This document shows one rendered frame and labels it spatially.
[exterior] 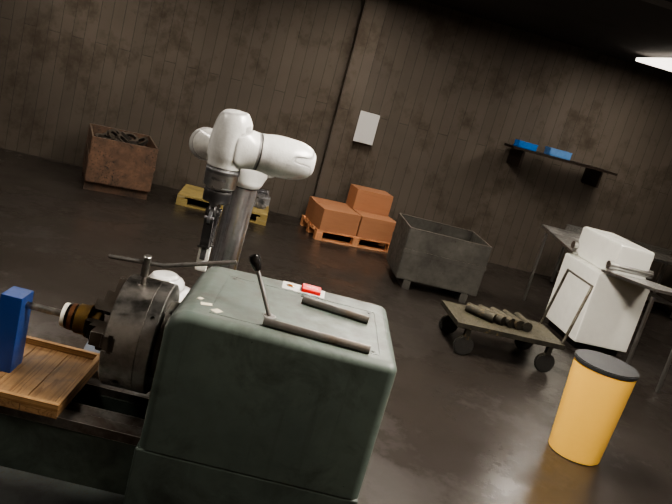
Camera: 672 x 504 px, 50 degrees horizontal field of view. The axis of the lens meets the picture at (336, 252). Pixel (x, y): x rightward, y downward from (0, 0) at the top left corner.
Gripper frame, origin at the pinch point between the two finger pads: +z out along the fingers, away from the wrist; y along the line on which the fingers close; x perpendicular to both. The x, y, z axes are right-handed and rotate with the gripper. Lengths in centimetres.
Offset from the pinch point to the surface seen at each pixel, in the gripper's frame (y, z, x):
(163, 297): 8.2, 10.8, -6.8
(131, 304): 12.2, 13.4, -13.8
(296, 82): -748, -34, -32
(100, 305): 0.8, 20.4, -24.6
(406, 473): -153, 134, 111
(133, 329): 16.0, 18.4, -11.2
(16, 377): 7, 45, -42
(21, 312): 5, 26, -44
